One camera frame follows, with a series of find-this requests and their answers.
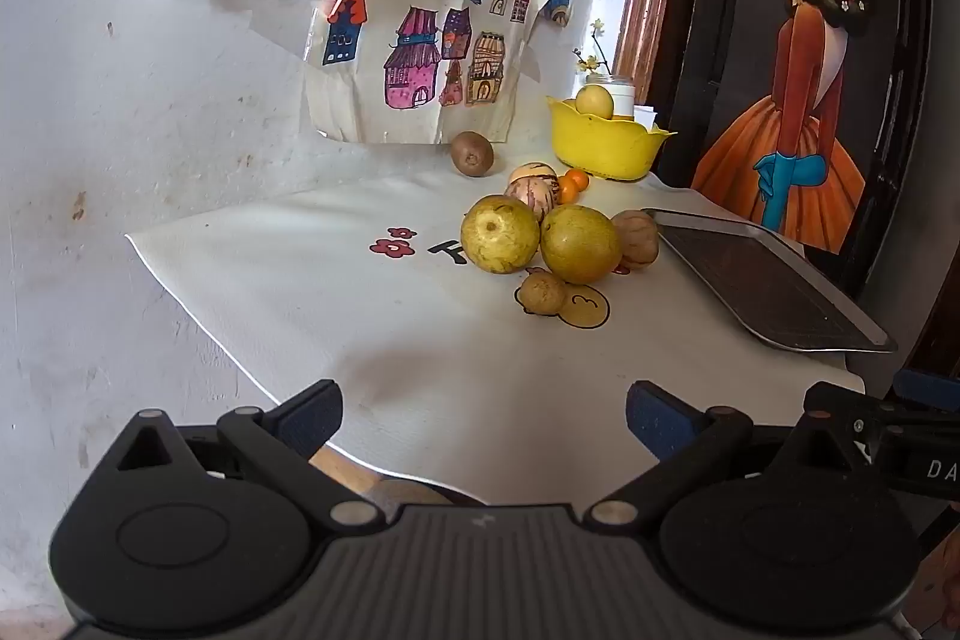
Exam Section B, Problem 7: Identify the yellow plastic bowl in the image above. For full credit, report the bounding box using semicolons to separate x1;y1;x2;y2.
545;96;678;182

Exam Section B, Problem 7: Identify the orange dress girl painting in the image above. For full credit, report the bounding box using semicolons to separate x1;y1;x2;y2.
679;0;920;256

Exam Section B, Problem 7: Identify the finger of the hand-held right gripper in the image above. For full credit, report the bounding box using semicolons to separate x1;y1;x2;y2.
804;381;902;455
894;368;960;414

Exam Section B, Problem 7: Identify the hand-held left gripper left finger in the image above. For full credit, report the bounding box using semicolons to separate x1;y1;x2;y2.
97;379;387;531

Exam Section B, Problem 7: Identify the yellow round fruit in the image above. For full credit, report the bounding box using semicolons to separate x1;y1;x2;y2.
575;84;615;120

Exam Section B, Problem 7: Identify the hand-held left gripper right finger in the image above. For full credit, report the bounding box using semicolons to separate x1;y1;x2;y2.
585;380;872;531

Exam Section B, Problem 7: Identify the brown kiwi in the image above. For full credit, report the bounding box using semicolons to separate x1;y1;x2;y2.
451;131;494;178

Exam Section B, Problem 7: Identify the purple striped pepino melon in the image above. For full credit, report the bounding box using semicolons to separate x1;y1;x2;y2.
504;177;557;217

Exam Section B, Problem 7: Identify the white printed tablecloth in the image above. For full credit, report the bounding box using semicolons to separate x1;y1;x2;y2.
124;145;867;506

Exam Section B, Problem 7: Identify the cream striped pepino melon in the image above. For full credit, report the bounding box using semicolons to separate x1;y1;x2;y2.
510;162;560;187

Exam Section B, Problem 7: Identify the yellow flower sprig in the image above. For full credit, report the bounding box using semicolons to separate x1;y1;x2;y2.
574;19;610;79

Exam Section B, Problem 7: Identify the small brown fruit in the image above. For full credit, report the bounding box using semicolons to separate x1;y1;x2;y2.
520;271;567;316

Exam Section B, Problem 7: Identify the coloured houses drawing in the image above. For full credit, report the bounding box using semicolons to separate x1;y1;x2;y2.
302;0;554;145

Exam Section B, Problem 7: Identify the white jar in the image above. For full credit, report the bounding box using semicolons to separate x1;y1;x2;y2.
585;75;635;120

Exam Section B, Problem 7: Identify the person's right forearm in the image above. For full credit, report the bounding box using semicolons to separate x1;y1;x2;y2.
919;524;960;633

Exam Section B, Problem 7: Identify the large yellow-green round fruit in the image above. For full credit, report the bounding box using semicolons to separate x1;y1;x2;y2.
460;195;542;274
540;204;623;285

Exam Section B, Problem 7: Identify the metal tray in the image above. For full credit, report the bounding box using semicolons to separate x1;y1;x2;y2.
641;207;899;354

